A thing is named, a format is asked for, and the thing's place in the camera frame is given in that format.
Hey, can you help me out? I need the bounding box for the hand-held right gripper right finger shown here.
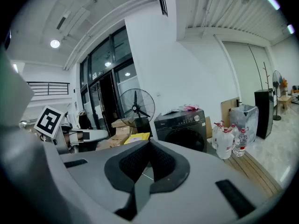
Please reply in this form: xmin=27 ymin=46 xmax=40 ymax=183
xmin=137 ymin=140 xmax=269 ymax=224

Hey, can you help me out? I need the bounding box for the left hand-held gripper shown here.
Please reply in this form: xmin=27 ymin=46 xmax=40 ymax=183
xmin=34 ymin=105 xmax=109 ymax=154

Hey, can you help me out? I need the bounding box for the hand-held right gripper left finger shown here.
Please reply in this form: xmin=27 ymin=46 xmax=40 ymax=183
xmin=59 ymin=140 xmax=151 ymax=213

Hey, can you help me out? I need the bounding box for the round black washer door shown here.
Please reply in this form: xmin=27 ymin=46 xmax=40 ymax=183
xmin=164 ymin=128 xmax=206 ymax=153

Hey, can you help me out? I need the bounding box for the black washing machine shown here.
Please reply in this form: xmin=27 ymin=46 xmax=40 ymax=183
xmin=154 ymin=108 xmax=207 ymax=153

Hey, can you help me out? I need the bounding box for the black framed glass door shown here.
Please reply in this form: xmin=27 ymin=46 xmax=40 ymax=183
xmin=79 ymin=26 xmax=141 ymax=139

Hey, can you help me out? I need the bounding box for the stack of cardboard boxes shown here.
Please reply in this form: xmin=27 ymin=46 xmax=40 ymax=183
xmin=97 ymin=118 xmax=139 ymax=150

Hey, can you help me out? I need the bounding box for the large white water jug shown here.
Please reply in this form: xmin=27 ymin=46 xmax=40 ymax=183
xmin=211 ymin=121 xmax=225 ymax=149
xmin=230 ymin=123 xmax=240 ymax=149
xmin=216 ymin=126 xmax=235 ymax=160

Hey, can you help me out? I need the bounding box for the yellow plastic box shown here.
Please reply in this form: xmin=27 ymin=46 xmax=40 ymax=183
xmin=123 ymin=132 xmax=151 ymax=146

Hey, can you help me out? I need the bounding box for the small cardboard box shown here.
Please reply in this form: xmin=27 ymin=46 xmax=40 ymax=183
xmin=205 ymin=116 xmax=214 ymax=140

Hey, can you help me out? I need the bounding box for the black standing fan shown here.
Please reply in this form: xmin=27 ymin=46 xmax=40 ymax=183
xmin=119 ymin=88 xmax=156 ymax=128

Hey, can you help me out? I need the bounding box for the clear water bottle red label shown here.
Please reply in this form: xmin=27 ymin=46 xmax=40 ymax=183
xmin=232 ymin=127 xmax=249 ymax=158

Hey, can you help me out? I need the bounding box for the wooden slat platform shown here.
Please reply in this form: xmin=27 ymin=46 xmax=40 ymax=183
xmin=223 ymin=151 xmax=283 ymax=198

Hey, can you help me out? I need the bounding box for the pink and green packet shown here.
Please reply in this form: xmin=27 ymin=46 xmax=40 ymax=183
xmin=178 ymin=104 xmax=200 ymax=112

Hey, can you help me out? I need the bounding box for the checked white cloth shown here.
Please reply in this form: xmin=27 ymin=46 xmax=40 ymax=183
xmin=161 ymin=109 xmax=181 ymax=116

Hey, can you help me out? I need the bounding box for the brown cardboard sheet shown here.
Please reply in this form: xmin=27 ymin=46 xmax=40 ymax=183
xmin=221 ymin=97 xmax=241 ymax=128

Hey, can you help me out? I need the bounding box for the black metal railing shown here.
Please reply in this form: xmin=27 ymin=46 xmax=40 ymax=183
xmin=26 ymin=81 xmax=71 ymax=96

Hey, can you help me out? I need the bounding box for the bin with clear plastic bag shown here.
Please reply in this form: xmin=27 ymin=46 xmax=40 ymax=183
xmin=230 ymin=104 xmax=259 ymax=143

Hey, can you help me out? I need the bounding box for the tall black cabinet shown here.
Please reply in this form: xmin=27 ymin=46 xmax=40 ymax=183
xmin=254 ymin=89 xmax=275 ymax=140

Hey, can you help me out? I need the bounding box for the small wooden stool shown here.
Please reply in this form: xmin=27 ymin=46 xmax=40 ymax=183
xmin=278 ymin=95 xmax=293 ymax=115

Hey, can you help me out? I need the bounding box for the wooden coat rack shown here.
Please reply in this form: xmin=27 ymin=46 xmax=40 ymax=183
xmin=262 ymin=62 xmax=271 ymax=91

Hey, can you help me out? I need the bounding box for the black pedestal fan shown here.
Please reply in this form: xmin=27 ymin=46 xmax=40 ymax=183
xmin=272 ymin=70 xmax=284 ymax=121

